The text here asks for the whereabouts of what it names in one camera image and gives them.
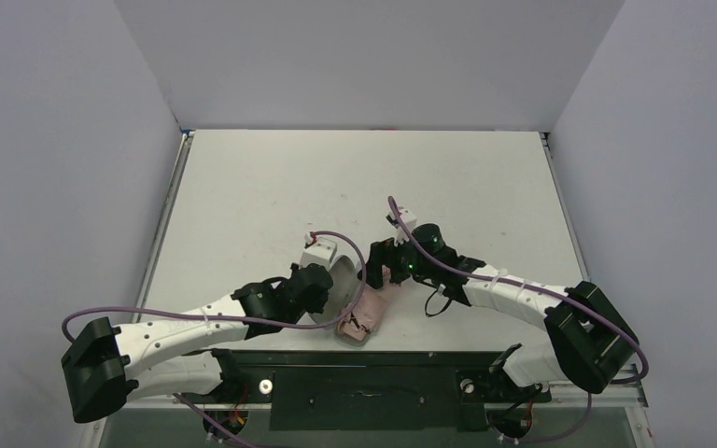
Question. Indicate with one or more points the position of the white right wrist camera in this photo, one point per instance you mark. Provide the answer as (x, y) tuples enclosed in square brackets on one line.
[(400, 220)]

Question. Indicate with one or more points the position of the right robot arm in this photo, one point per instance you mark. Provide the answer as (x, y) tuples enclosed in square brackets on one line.
[(588, 340)]

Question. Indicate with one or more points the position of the pink folding umbrella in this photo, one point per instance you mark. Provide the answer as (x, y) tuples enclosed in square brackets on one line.
[(367, 315)]

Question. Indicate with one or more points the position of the aluminium table frame rail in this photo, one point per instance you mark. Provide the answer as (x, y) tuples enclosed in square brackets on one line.
[(92, 433)]

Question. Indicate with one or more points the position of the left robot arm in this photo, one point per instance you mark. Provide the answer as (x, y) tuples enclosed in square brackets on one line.
[(106, 365)]

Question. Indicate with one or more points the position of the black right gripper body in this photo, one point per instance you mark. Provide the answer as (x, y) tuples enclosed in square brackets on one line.
[(381, 259)]

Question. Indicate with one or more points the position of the grey umbrella sleeve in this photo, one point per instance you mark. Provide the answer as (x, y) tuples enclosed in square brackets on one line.
[(345, 289)]

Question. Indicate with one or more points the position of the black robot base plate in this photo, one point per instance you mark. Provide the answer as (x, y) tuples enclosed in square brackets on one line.
[(358, 390)]

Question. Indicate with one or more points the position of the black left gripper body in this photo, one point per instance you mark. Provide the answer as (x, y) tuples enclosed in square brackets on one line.
[(319, 288)]

